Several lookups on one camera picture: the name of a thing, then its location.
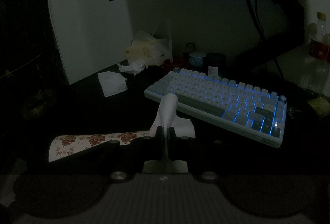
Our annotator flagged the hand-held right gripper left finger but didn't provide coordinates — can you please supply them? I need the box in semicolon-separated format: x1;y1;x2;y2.
39;126;165;181

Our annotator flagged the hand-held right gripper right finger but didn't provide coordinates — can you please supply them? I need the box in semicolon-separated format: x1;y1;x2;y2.
167;126;284;183

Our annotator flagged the white printed tissue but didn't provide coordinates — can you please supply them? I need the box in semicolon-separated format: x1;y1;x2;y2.
150;93;195;160

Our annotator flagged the floral patterned tin container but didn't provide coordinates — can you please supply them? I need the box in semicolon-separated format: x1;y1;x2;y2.
48;130;158;163

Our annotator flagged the white backlit keyboard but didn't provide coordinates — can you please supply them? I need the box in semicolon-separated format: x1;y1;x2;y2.
144;68;288;148

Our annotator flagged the red round dish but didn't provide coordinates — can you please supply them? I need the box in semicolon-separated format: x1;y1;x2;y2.
161;58;187;73

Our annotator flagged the folded white paper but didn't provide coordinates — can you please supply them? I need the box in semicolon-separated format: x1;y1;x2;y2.
97;72;129;98

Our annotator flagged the crumpled white tissue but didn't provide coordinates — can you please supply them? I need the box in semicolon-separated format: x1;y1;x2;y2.
117;60;149;75

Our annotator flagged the blue patterned cup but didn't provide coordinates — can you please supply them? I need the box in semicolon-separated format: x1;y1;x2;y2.
188;52;207;70

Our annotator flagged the dark jar with white label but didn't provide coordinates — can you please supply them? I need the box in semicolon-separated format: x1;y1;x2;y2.
206;53;226;76

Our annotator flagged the crumpled plastic bag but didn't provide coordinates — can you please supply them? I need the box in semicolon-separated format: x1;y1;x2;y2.
125;30;172;68

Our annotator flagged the black monitor stand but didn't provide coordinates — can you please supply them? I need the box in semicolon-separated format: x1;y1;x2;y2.
236;0;310;70

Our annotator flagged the yellow sponge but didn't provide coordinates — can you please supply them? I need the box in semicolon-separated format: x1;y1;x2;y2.
307;97;330;119

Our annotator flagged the yellow cap clear bottle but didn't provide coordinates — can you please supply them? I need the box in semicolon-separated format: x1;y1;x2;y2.
309;12;330;62

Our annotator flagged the black monitor cable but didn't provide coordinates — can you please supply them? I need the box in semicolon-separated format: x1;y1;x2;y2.
242;0;284;78

